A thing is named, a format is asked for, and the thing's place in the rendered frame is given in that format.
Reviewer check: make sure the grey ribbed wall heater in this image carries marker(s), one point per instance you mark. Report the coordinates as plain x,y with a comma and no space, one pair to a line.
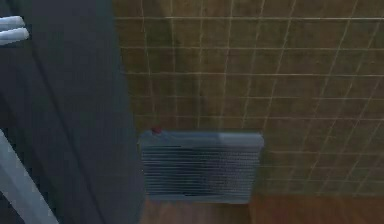
200,170

